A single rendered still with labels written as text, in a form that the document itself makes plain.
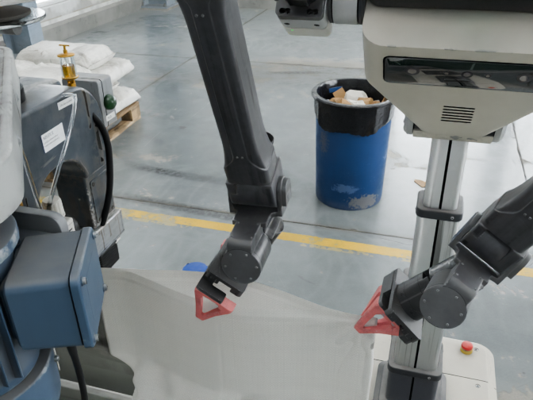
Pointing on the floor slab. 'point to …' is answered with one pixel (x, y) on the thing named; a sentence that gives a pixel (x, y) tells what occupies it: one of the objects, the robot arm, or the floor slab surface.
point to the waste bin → (350, 145)
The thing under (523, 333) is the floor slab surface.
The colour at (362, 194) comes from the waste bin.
